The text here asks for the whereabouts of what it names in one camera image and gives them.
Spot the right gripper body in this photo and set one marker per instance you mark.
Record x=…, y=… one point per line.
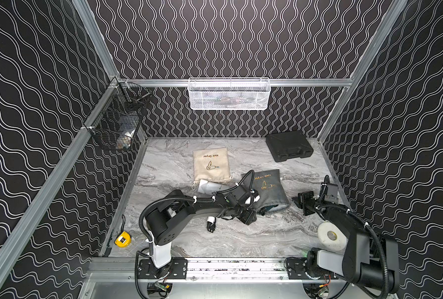
x=307, y=202

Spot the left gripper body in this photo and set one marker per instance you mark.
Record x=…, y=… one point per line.
x=249, y=215

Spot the grey hair dryer bag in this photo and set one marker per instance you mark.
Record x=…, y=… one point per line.
x=273, y=198

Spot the white hair dryer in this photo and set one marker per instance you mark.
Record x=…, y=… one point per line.
x=207, y=187

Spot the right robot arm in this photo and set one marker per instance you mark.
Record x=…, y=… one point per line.
x=368, y=261

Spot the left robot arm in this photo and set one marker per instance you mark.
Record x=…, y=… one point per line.
x=232, y=196

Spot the beige hair dryer bag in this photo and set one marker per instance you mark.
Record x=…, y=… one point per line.
x=211, y=165

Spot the white tape roll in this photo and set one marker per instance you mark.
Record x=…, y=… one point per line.
x=331, y=237

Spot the black plastic case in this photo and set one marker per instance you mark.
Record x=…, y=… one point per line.
x=288, y=145

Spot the yellow tape measure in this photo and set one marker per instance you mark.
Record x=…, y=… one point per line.
x=123, y=239

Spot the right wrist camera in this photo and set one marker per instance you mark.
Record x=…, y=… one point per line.
x=331, y=193

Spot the white wire basket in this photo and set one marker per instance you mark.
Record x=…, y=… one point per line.
x=229, y=93

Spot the black wire basket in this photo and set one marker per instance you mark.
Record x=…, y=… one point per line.
x=118, y=122

